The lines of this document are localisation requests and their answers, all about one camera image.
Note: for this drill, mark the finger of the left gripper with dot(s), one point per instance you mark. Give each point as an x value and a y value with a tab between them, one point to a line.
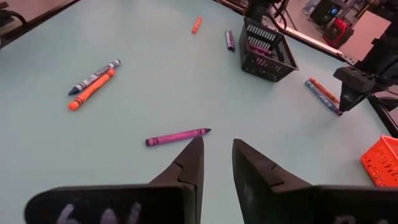
349	96

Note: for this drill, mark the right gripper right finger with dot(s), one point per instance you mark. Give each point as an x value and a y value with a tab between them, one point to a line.
311	205

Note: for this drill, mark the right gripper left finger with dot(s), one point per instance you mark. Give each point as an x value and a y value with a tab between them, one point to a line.
124	205

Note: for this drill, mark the purple crayon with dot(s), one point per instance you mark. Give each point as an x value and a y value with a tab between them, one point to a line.
261	49
177	137
232	41

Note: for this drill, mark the black mesh basket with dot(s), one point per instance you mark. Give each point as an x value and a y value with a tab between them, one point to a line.
267	68

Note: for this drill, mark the orange crayon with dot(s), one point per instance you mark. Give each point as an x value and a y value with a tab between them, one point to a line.
91	90
323	90
196	25

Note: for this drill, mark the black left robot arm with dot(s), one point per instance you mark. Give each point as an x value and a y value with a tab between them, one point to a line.
258	7

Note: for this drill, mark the red black floor machine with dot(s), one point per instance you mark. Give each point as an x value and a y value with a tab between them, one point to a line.
337	32

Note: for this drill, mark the orange mesh basket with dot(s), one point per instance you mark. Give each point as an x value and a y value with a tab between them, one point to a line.
382	161

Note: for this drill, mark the black floor computer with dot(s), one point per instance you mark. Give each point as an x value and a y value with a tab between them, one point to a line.
326	11

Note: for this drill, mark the teal table mat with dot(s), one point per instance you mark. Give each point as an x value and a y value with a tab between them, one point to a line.
155	93

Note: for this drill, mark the blue green crayon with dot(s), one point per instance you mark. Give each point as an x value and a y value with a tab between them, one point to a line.
93	77

